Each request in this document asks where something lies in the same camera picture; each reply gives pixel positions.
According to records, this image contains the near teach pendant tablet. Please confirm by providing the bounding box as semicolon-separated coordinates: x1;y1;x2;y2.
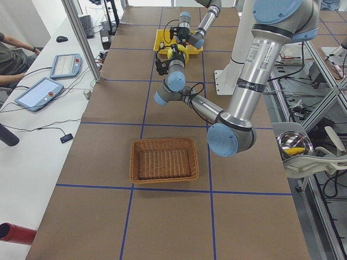
15;77;63;112

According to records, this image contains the far teach pendant tablet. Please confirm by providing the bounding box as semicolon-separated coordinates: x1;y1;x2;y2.
49;54;82;80

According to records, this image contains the black keyboard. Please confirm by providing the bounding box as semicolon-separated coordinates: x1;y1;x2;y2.
79;15;94;38

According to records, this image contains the brown wicker basket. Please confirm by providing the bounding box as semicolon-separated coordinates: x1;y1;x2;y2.
130;137;200;184

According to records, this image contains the black computer mouse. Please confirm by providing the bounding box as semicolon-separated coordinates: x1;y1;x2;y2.
56;36;68;43

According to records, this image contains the teach pendant tablet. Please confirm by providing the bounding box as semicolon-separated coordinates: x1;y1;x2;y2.
15;77;63;112
49;54;82;80

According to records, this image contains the seated person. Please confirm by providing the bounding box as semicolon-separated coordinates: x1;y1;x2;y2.
1;32;41;88

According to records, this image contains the yellow tape roll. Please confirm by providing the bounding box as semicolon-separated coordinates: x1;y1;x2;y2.
167;44;189;64

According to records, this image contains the red cylinder bottle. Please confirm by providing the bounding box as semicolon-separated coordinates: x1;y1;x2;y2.
1;223;37;245

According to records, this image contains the yellow woven basket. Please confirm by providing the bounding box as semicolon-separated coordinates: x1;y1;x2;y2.
153;29;203;55

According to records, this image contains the small black phone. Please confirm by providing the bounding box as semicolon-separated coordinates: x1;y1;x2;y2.
60;133;73;144

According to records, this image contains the aluminium frame post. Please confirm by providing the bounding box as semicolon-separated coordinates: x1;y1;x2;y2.
61;0;101;83

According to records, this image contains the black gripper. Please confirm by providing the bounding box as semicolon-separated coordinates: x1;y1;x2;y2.
169;50;186;65
176;27;191;41

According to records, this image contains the steel bowl with corn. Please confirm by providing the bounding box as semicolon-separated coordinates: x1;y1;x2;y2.
277;131;314;160

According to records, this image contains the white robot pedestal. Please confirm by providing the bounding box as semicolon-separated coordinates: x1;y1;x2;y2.
214;0;255;95

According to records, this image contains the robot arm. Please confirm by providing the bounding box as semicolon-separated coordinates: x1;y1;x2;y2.
154;1;321;157
170;0;222;49

